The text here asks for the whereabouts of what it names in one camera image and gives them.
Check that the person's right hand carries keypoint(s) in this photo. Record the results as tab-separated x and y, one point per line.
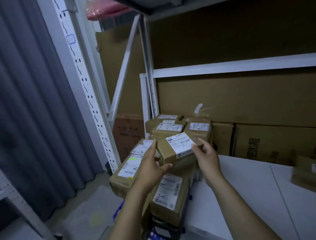
209	165

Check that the person's left hand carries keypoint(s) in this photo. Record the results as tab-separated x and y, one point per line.
148	170

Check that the person's left thumb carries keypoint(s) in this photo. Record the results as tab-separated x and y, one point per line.
165	167

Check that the person's right thumb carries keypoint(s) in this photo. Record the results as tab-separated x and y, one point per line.
197	151

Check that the small brown shipping box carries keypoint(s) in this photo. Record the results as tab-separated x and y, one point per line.
172	152

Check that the person's left forearm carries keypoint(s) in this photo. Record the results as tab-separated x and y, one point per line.
130	215

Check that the person's right forearm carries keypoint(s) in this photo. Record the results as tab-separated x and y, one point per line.
237	210

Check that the narrow plain cardboard carton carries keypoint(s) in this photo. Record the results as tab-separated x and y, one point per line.
223	138

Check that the pile of labelled cardboard parcels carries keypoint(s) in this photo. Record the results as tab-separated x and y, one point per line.
172	197

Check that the dark reddish cardboard box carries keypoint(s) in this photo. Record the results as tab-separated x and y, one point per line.
128	136

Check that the blue plastic packet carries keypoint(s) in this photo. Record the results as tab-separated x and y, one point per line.
118	210

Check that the large wide cardboard carton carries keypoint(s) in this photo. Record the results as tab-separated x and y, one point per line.
234	99

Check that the long printed cardboard carton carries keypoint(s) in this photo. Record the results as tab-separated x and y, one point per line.
271	144

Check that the grey plastic sheet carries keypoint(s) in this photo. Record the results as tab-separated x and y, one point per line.
93	215

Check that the lone labelled cardboard box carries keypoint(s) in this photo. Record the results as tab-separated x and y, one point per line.
305	174

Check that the tall leaning cardboard sheet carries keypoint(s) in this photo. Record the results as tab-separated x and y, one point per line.
111	69

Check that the large flat cardboard sheet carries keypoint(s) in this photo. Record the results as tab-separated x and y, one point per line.
222	37

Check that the white metal shelving rack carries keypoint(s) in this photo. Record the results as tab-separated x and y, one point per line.
82	81

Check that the grey curtain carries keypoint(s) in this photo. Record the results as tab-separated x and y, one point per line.
32	111

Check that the low white shelf unit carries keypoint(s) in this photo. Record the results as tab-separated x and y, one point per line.
17	202

